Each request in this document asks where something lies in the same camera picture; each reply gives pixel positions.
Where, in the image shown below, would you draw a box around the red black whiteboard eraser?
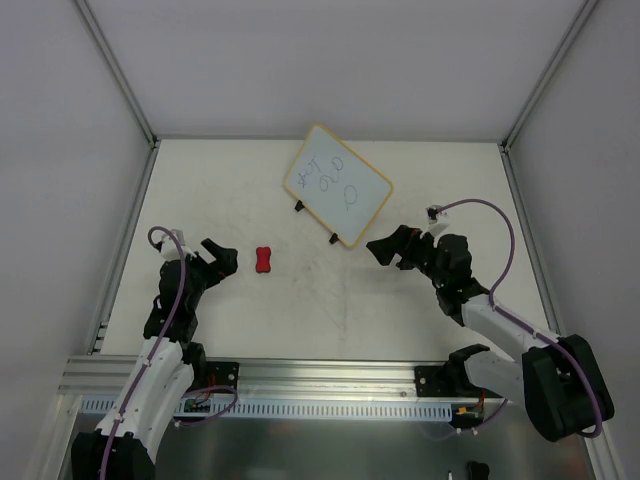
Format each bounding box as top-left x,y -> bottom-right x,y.
255,246 -> 272,274

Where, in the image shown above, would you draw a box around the yellow framed whiteboard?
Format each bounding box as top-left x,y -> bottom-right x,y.
284,124 -> 394,248

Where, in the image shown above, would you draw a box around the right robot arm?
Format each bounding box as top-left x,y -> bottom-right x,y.
366,225 -> 615,442

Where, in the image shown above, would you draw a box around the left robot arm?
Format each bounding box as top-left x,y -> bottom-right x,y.
71,231 -> 238,479

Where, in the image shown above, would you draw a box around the black object at bottom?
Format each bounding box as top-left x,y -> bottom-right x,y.
467,461 -> 491,480

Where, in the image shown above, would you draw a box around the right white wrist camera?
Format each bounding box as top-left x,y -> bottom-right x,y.
426,205 -> 450,238

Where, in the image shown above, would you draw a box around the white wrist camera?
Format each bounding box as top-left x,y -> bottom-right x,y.
154,229 -> 194,261
426,205 -> 450,238

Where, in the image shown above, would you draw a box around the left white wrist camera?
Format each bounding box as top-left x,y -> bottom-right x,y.
154,229 -> 194,261

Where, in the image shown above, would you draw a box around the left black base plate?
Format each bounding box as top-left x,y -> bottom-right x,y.
199,360 -> 240,388

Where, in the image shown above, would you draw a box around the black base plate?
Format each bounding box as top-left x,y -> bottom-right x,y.
199,360 -> 240,388
413,363 -> 498,399

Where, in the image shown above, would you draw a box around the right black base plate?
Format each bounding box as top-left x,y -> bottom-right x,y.
413,363 -> 498,399

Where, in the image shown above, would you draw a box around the slotted white cable duct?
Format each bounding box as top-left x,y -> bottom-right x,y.
79,395 -> 454,423

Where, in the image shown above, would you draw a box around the aluminium mounting rail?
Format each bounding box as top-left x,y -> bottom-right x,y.
58,355 -> 443,401

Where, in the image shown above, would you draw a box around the left aluminium frame post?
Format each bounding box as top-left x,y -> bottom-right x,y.
72,0 -> 157,147

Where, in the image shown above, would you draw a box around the aluminium frame post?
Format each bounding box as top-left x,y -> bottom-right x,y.
500,0 -> 600,152
72,0 -> 157,147

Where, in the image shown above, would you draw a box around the right aluminium frame post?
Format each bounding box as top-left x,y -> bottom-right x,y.
500,0 -> 600,152

